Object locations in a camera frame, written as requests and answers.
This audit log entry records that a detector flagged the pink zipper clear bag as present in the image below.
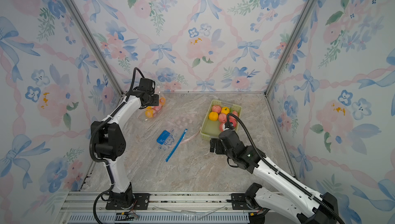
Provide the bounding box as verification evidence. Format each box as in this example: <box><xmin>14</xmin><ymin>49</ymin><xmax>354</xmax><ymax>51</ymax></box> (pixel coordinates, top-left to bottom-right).
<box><xmin>137</xmin><ymin>94</ymin><xmax>167</xmax><ymax>121</ymax></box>

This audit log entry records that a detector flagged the pink peach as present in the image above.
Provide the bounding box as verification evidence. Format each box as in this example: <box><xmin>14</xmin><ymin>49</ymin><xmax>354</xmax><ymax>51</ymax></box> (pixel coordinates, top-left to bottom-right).
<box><xmin>211</xmin><ymin>105</ymin><xmax>222</xmax><ymax>114</ymax></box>
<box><xmin>152</xmin><ymin>105</ymin><xmax>162</xmax><ymax>112</ymax></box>

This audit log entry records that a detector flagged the green plastic basket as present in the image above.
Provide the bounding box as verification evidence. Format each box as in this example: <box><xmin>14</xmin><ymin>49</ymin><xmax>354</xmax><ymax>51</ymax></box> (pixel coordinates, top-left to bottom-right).
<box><xmin>200</xmin><ymin>100</ymin><xmax>242</xmax><ymax>141</ymax></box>

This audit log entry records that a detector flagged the blue zipper clear bag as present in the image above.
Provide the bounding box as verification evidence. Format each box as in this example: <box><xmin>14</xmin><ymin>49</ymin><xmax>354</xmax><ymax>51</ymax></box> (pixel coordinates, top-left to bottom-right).
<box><xmin>155</xmin><ymin>113</ymin><xmax>201</xmax><ymax>162</ymax></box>

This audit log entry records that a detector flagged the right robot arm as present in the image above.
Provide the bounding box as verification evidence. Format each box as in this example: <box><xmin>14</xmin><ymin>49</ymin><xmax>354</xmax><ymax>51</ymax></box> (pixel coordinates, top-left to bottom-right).
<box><xmin>210</xmin><ymin>129</ymin><xmax>344</xmax><ymax>224</ymax></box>

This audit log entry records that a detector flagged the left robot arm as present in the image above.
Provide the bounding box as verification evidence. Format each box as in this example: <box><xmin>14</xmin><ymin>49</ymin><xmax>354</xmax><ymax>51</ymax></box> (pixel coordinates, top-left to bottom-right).
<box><xmin>89</xmin><ymin>78</ymin><xmax>159</xmax><ymax>210</ymax></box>

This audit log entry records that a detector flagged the yellow peach with leaf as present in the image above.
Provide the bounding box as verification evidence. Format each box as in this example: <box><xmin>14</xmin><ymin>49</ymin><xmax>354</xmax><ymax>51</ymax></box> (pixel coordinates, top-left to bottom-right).
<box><xmin>221</xmin><ymin>107</ymin><xmax>230</xmax><ymax>115</ymax></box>

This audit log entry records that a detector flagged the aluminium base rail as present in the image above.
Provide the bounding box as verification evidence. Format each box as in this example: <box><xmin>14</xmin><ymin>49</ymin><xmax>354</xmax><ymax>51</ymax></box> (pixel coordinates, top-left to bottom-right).
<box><xmin>60</xmin><ymin>191</ymin><xmax>322</xmax><ymax>224</ymax></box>

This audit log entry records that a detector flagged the right black cable hose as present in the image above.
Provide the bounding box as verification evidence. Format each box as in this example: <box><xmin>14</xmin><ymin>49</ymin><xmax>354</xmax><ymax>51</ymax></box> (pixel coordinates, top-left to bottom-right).
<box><xmin>226</xmin><ymin>113</ymin><xmax>346</xmax><ymax>224</ymax></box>

